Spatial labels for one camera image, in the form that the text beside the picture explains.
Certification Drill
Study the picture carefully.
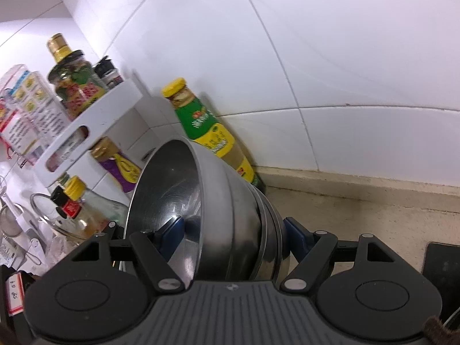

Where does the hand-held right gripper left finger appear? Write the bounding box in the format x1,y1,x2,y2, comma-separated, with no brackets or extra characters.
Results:
72,216,186,292

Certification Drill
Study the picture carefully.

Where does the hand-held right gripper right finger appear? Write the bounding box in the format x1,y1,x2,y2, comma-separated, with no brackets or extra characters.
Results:
281,216,422,292

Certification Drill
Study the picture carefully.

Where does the stainless steel bowl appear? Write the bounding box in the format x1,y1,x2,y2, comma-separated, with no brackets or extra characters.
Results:
248,183,281,282
262,194,292,283
124,138,261,288

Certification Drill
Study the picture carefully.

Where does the purple label bottle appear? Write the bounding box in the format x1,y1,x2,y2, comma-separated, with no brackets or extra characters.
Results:
89,137,143,193

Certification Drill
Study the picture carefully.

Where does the yellow-capped clear bottle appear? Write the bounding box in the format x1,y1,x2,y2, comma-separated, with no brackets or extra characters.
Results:
64,176,130,238

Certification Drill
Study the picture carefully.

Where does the black-capped red label bottle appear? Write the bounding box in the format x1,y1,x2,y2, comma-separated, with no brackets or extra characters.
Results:
49,186,95,238

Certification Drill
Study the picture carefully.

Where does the yellow green label bottle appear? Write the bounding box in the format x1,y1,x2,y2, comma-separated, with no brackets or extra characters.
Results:
161,77,267,195

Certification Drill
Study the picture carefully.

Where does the glass pot lid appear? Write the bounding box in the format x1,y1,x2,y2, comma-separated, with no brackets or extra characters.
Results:
30,193,92,242

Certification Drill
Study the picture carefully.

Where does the white rack shelf tier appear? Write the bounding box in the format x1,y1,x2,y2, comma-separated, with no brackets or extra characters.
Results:
34,79,145,188

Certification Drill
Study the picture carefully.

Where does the black flat object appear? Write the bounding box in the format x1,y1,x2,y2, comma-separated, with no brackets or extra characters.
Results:
423,242,460,285

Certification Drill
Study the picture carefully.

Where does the metal mesh strainer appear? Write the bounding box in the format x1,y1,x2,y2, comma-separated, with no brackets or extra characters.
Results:
0,201,26,239

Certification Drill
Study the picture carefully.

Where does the red white label tag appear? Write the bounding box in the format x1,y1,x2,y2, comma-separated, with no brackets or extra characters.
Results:
6,271,28,317

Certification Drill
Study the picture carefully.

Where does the brown fuzzy cloth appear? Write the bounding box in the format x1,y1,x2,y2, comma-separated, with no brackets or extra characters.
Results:
422,316,460,345

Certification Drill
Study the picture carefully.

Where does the black-capped spice shaker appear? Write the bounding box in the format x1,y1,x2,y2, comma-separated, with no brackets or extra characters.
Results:
93,55,125,89

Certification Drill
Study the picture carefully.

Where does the clear plastic seasoning packet box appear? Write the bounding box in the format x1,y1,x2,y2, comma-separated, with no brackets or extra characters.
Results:
22,71,70,148

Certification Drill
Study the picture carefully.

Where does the gold-capped pickle jar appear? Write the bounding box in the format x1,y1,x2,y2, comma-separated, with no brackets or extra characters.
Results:
47,33,109,121

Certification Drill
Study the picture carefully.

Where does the red print white packet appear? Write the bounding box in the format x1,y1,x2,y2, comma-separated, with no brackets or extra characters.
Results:
0,100,41,159

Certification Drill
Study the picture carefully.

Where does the white printed carton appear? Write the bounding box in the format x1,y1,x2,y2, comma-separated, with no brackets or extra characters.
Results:
5,64,40,141

